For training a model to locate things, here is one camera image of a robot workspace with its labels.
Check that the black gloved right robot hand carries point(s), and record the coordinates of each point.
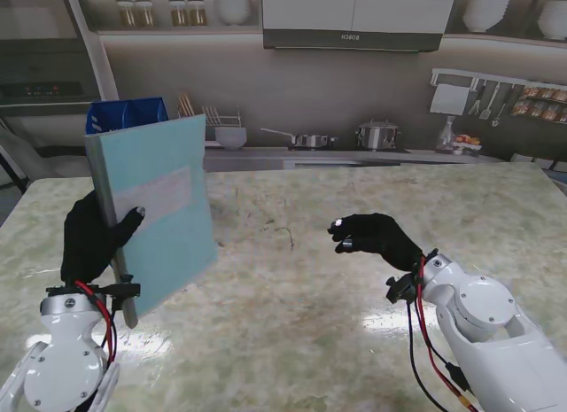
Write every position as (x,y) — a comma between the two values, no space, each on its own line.
(385,239)

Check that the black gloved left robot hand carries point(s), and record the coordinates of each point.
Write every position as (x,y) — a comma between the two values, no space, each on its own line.
(88,248)

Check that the grey folder slide bar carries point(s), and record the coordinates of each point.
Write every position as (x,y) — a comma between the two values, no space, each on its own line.
(97,173)

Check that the light blue translucent folder cover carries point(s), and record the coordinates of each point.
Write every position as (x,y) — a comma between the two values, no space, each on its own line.
(177,252)

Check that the white printed receipt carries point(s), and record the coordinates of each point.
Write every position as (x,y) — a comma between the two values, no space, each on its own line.
(164,195)

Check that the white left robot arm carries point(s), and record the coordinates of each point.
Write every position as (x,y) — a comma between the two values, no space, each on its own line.
(57,359)

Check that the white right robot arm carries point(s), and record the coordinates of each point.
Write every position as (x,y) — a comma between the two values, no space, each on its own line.
(491,332)

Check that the blue perforated plastic file rack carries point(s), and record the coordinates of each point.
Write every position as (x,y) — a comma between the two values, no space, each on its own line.
(128,113)

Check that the black metal stand leg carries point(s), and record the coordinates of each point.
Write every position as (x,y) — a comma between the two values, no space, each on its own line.
(13,168)

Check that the printed kitchen scene backdrop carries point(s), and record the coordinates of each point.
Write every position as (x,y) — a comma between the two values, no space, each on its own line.
(310,97)

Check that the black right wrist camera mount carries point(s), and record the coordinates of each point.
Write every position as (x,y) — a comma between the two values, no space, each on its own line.
(401,289)

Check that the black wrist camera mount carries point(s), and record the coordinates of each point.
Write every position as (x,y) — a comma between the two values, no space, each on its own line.
(401,289)
(124,290)

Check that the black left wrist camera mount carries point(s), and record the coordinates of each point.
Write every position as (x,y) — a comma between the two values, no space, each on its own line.
(124,290)

